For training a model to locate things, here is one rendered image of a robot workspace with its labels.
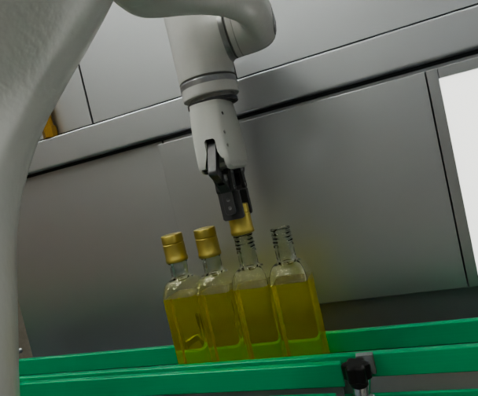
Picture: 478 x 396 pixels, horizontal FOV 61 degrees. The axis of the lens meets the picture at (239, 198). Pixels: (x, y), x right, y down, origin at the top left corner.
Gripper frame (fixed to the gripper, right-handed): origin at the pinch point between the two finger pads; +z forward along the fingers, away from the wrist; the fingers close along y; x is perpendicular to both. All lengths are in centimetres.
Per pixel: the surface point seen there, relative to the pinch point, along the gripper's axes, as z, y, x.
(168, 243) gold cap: 3.7, 1.5, -11.6
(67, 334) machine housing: 22, -16, -52
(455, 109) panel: -6.5, -11.7, 33.4
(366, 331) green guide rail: 22.5, -2.9, 14.4
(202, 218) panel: 2.2, -12.0, -11.1
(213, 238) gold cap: 4.3, 0.9, -4.4
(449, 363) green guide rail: 24.3, 4.6, 23.9
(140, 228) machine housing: 1.8, -15.2, -26.4
